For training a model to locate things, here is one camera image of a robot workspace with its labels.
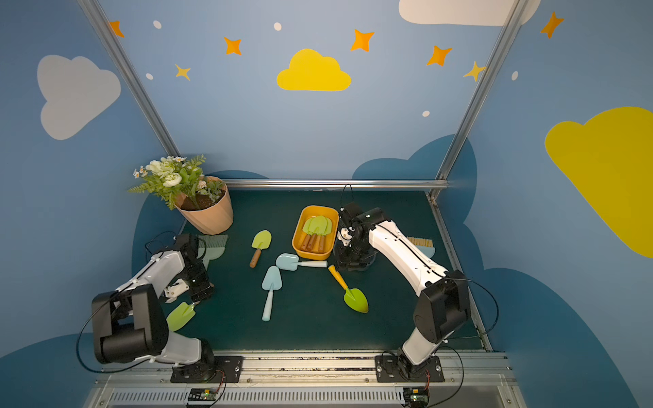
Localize green shovel wooden handle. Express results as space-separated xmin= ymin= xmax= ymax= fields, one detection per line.
xmin=318 ymin=218 xmax=333 ymax=253
xmin=307 ymin=215 xmax=328 ymax=252
xmin=299 ymin=217 xmax=314 ymax=251
xmin=249 ymin=229 xmax=272 ymax=269

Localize aluminium front rail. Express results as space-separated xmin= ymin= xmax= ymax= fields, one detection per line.
xmin=85 ymin=350 xmax=526 ymax=407

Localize green dustpan brush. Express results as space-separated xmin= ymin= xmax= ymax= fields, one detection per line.
xmin=198 ymin=235 xmax=229 ymax=270

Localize green shovel corner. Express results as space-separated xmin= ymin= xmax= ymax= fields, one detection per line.
xmin=167 ymin=302 xmax=197 ymax=332

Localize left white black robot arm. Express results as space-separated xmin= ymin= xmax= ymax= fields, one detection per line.
xmin=87 ymin=234 xmax=218 ymax=384

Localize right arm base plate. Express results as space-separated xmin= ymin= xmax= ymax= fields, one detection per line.
xmin=374 ymin=352 xmax=445 ymax=384

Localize terracotta pot with flowers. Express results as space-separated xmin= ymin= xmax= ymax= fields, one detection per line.
xmin=129 ymin=155 xmax=234 ymax=236

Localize controller board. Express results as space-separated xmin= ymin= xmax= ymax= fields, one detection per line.
xmin=402 ymin=388 xmax=430 ymax=408
xmin=185 ymin=388 xmax=221 ymax=407

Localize left controller board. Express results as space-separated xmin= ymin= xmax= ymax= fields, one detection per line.
xmin=185 ymin=388 xmax=221 ymax=407

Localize green shovel wooden handle back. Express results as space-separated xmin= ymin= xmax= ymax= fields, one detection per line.
xmin=249 ymin=229 xmax=272 ymax=269

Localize blue dustpan brush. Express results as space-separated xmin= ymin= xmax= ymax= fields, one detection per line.
xmin=408 ymin=237 xmax=436 ymax=258

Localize blue shovel lying sideways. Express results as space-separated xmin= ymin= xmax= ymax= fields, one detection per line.
xmin=275 ymin=253 xmax=328 ymax=271

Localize green trowel yellow handle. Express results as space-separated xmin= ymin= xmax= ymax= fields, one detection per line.
xmin=328 ymin=265 xmax=369 ymax=314

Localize right controller board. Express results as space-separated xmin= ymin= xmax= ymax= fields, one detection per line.
xmin=402 ymin=388 xmax=430 ymax=408

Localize yellow storage box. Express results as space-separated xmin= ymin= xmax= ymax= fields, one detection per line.
xmin=292 ymin=205 xmax=339 ymax=261

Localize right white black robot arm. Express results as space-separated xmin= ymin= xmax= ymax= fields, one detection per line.
xmin=333 ymin=202 xmax=471 ymax=375

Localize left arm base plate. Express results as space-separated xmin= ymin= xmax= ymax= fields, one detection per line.
xmin=170 ymin=356 xmax=243 ymax=384

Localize blue-grey storage box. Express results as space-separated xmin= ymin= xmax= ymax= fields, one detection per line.
xmin=333 ymin=244 xmax=381 ymax=272

